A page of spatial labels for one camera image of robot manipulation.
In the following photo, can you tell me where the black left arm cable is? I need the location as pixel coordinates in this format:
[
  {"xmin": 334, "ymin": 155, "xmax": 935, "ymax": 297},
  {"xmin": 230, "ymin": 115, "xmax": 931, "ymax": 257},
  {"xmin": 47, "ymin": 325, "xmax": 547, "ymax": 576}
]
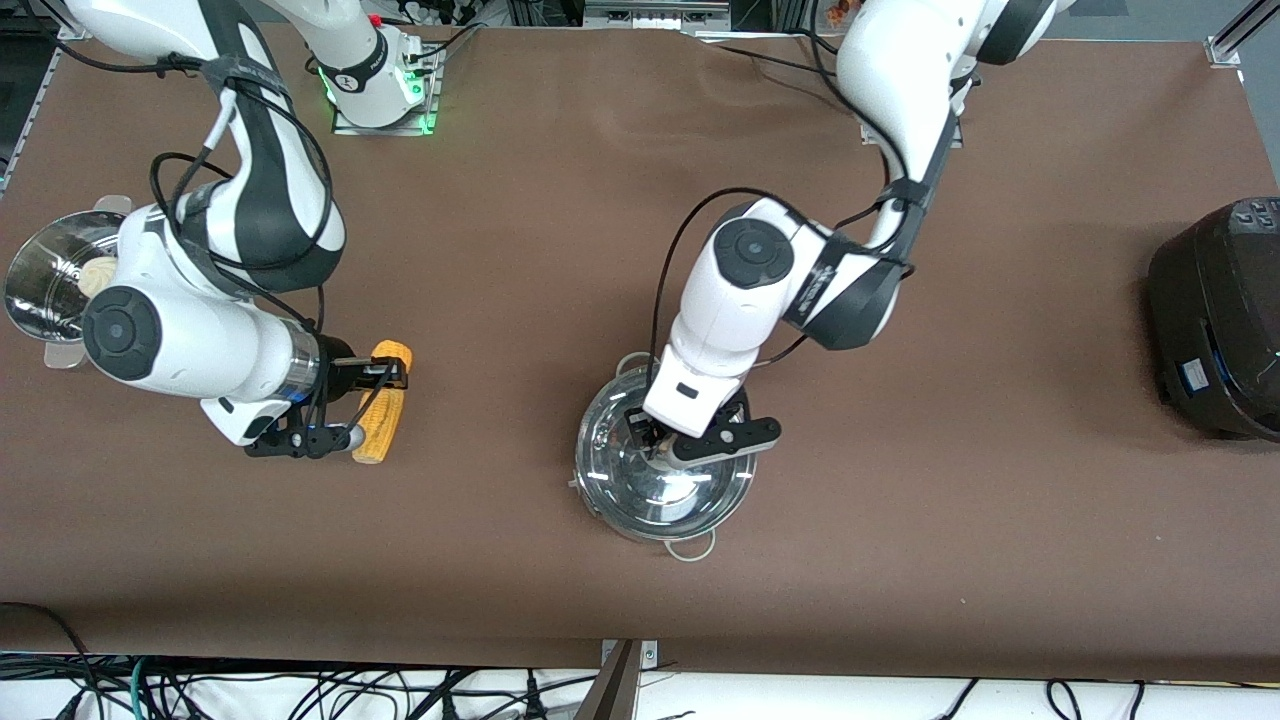
[{"xmin": 653, "ymin": 120, "xmax": 946, "ymax": 403}]

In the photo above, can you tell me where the glass lid with brass knob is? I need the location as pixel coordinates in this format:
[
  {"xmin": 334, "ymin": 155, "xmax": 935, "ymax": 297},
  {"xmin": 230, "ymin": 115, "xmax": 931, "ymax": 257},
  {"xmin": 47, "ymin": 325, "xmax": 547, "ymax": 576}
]
[{"xmin": 580, "ymin": 375, "xmax": 753, "ymax": 529}]

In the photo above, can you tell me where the black rice cooker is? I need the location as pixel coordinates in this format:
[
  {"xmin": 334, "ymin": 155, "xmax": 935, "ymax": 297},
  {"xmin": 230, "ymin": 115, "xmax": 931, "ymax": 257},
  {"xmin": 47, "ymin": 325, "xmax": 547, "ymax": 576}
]
[{"xmin": 1148, "ymin": 197, "xmax": 1280, "ymax": 441}]

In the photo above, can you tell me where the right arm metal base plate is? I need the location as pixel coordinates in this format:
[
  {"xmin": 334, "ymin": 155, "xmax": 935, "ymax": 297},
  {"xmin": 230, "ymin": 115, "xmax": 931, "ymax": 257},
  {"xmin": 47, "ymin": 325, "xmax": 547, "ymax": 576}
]
[{"xmin": 332, "ymin": 45, "xmax": 441, "ymax": 136}]

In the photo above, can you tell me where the black left base cable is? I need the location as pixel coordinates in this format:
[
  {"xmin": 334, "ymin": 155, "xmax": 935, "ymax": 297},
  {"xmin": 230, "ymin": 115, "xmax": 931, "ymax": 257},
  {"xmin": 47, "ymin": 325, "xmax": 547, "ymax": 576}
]
[{"xmin": 700, "ymin": 40, "xmax": 846, "ymax": 79}]

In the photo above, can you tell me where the silver aluminium side extrusion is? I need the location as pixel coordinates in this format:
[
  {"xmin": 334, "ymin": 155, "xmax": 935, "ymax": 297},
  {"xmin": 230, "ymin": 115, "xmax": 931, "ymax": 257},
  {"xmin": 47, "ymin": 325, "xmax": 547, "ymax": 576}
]
[{"xmin": 0, "ymin": 40, "xmax": 63, "ymax": 193}]

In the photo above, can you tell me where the black looped floor cable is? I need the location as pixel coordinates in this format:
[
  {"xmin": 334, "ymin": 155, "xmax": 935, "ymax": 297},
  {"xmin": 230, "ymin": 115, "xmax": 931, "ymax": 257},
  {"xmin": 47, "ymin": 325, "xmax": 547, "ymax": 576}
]
[{"xmin": 0, "ymin": 601, "xmax": 93, "ymax": 683}]

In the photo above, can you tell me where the steel pot with wire handles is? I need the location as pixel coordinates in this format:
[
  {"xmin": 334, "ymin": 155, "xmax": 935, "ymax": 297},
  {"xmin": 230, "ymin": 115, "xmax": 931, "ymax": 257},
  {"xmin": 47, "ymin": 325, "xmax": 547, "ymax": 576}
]
[{"xmin": 572, "ymin": 352, "xmax": 756, "ymax": 563}]

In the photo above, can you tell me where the dark aluminium bar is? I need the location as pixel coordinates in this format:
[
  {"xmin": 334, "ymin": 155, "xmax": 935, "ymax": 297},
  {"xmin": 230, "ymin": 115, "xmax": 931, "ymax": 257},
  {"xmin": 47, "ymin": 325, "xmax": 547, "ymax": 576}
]
[{"xmin": 575, "ymin": 640, "xmax": 643, "ymax": 720}]

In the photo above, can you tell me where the silver aluminium corner extrusion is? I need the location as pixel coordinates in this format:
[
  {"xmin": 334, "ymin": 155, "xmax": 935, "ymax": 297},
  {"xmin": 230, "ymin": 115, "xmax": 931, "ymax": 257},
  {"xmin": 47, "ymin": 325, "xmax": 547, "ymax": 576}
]
[{"xmin": 1205, "ymin": 0, "xmax": 1280, "ymax": 69}]

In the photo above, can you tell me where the yellow corn cob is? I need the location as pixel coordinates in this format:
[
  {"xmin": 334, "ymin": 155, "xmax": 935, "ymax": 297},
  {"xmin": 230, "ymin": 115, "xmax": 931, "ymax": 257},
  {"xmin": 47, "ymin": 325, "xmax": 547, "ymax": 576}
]
[{"xmin": 352, "ymin": 341, "xmax": 413, "ymax": 465}]

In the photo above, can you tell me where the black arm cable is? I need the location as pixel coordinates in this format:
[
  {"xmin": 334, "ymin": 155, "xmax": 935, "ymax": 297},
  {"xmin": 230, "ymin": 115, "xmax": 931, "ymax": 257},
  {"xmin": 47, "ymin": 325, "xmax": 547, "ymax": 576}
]
[
  {"xmin": 653, "ymin": 120, "xmax": 946, "ymax": 403},
  {"xmin": 150, "ymin": 50, "xmax": 339, "ymax": 441}
]

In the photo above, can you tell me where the silver aluminium frame rail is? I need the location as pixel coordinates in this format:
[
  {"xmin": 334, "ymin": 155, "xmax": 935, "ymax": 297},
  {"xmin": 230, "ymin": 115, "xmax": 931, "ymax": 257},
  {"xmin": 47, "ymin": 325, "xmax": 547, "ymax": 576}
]
[{"xmin": 585, "ymin": 0, "xmax": 731, "ymax": 31}]

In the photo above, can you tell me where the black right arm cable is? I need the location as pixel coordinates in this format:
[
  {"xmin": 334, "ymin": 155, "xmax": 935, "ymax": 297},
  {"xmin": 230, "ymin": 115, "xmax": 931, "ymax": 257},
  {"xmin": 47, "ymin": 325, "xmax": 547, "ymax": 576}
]
[{"xmin": 150, "ymin": 50, "xmax": 339, "ymax": 441}]

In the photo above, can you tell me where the small steel bowl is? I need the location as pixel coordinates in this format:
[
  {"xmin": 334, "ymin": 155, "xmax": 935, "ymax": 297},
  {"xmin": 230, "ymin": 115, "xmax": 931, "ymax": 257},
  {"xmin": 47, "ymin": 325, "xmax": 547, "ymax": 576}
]
[{"xmin": 5, "ymin": 195, "xmax": 131, "ymax": 371}]

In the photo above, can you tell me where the black right base cable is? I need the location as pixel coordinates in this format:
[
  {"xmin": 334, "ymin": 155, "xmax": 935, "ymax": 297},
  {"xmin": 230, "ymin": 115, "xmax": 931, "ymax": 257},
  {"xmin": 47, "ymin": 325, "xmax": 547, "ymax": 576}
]
[{"xmin": 405, "ymin": 22, "xmax": 483, "ymax": 63}]

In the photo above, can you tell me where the black base cable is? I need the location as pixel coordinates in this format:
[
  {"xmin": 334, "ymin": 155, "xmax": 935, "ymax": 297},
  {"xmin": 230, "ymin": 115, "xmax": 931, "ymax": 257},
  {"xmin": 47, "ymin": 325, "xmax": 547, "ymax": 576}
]
[
  {"xmin": 405, "ymin": 22, "xmax": 483, "ymax": 63},
  {"xmin": 700, "ymin": 40, "xmax": 846, "ymax": 79}
]

